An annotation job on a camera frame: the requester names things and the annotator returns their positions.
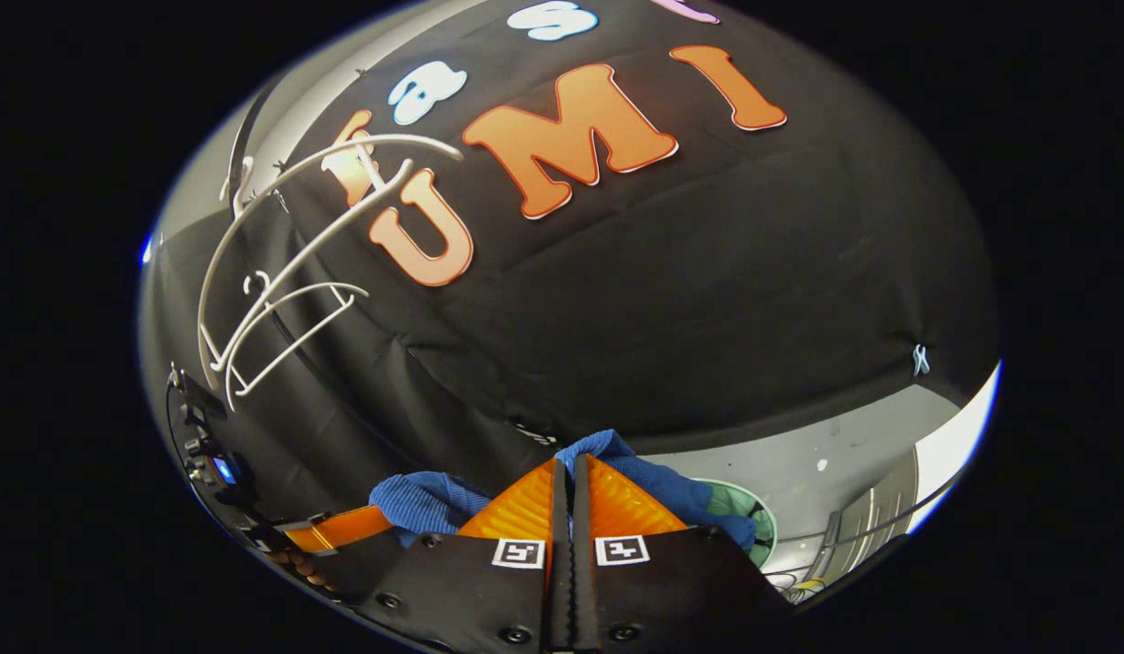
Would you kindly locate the green laundry hamper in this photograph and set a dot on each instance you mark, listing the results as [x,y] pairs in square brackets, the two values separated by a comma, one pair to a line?
[752,513]

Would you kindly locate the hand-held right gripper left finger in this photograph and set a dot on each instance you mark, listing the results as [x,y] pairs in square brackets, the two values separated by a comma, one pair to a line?
[471,590]

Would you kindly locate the white plastic hanger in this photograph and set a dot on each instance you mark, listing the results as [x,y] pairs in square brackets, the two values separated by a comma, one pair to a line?
[316,289]
[203,327]

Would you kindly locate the small white clip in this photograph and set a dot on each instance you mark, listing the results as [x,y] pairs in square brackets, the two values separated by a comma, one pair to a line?
[921,361]

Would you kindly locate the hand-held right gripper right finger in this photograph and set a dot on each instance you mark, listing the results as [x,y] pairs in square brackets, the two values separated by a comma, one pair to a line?
[671,590]

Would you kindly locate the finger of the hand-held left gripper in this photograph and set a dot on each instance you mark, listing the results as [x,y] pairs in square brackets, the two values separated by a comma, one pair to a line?
[343,527]

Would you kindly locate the silver metal frame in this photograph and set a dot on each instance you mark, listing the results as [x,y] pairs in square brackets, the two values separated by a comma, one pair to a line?
[875,518]

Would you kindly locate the black clothes rail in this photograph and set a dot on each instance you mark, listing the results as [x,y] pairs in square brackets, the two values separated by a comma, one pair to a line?
[243,136]

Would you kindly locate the black backdrop cloth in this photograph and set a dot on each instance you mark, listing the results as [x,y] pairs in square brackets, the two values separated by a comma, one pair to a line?
[707,272]

